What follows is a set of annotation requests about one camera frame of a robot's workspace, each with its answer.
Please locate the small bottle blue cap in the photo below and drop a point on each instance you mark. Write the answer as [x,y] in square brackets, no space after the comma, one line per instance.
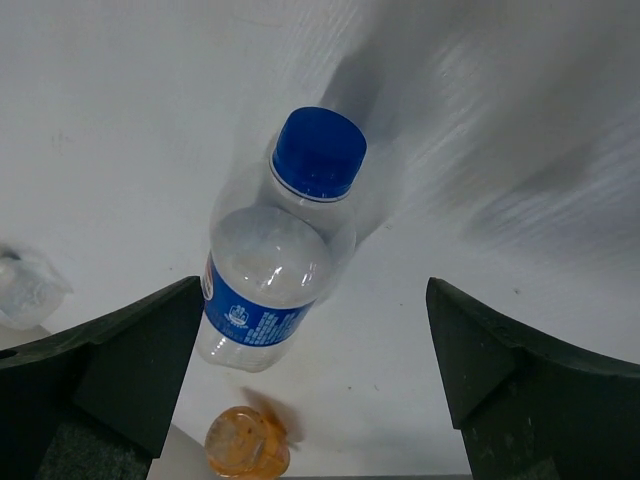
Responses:
[281,232]

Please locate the small orange plastic bottle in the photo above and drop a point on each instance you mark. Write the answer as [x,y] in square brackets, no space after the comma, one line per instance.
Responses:
[253,440]

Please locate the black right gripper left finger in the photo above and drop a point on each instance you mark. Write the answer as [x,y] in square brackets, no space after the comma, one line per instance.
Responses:
[96,401]

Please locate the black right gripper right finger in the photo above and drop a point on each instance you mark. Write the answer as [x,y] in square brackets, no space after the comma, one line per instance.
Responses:
[528,405]

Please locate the clear bottle blue label white cap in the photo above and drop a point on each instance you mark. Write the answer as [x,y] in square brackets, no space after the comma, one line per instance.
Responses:
[32,289]

